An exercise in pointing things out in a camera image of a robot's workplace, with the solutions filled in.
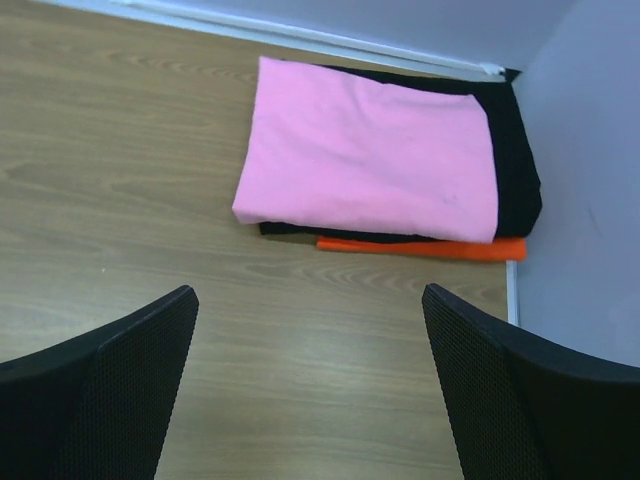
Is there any pink t shirt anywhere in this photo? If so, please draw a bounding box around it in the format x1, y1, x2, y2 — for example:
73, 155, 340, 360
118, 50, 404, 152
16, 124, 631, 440
232, 57, 498, 243

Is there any folded black t shirt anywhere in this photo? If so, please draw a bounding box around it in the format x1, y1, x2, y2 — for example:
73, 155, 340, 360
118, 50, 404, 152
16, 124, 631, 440
257, 63, 544, 246

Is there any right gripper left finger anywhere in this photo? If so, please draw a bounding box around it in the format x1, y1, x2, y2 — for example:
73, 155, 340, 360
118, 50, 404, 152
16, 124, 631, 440
1, 286, 199, 479

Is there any folded orange t shirt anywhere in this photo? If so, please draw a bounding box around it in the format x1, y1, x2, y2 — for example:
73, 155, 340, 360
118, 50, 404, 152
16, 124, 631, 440
316, 236, 527, 262

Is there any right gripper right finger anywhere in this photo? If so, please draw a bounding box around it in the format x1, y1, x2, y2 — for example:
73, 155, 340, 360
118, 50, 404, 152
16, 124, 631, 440
422, 283, 639, 479

